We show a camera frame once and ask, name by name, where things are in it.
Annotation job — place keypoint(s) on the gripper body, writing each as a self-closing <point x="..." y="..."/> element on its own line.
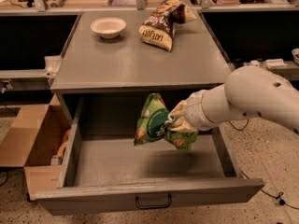
<point x="195" y="113"/>

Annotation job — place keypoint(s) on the green rice chip bag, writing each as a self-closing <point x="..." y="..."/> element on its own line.
<point x="155" y="122"/>

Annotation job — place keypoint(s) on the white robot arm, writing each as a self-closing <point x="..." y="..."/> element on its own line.
<point x="248" y="92"/>

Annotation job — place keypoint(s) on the grey cabinet counter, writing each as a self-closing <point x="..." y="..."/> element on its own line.
<point x="104" y="83"/>

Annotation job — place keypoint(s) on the open grey top drawer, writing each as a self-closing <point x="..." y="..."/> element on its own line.
<point x="105" y="171"/>

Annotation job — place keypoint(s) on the brown Late July chip bag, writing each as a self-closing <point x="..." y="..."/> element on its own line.
<point x="158" y="28"/>

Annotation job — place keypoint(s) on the white power strip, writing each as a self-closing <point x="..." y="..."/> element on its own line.
<point x="269" y="64"/>

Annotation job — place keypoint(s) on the white bowl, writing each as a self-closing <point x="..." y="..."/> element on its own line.
<point x="108" y="28"/>

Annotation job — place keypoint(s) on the open cardboard box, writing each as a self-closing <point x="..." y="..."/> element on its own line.
<point x="36" y="142"/>

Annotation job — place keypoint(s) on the black drawer handle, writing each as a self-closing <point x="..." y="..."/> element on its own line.
<point x="153" y="202"/>

